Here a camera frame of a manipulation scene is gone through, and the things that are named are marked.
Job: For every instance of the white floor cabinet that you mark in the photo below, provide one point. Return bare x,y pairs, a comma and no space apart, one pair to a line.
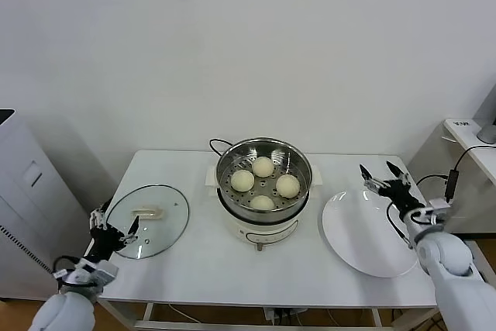
31,199

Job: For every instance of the white round plate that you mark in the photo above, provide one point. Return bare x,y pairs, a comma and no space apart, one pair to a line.
356,230

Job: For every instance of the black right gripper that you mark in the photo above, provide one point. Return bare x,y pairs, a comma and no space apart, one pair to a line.
399,195

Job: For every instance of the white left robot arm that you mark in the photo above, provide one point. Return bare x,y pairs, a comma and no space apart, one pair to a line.
62,311

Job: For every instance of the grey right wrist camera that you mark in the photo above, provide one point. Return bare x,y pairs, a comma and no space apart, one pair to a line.
439,205

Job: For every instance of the white power strip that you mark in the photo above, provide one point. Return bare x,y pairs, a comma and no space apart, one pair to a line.
281,313

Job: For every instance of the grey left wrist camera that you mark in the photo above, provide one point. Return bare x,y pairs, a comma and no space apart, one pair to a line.
105,271

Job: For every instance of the grey stand object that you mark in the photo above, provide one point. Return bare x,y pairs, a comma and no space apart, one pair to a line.
487,131

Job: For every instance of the cream electric cooker base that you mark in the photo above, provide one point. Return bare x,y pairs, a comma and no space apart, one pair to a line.
267,234

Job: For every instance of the white metal stand base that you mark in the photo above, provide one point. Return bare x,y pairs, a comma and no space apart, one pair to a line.
479,253

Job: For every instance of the white steamed baozi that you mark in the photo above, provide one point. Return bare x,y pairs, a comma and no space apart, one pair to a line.
243,180
263,166
262,202
287,185

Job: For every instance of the white metal table frame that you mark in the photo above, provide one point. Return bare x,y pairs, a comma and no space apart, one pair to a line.
232,325

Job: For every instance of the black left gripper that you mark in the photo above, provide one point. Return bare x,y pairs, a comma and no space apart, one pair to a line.
104,241

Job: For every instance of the stainless steel steamer basket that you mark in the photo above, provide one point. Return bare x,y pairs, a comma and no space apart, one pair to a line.
267,216

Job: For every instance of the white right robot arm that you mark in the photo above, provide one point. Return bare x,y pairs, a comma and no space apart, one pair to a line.
449,261

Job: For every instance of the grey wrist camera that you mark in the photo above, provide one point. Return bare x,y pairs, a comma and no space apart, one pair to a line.
439,205
105,271

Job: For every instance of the black adapter box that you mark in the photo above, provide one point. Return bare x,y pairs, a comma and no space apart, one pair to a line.
452,184

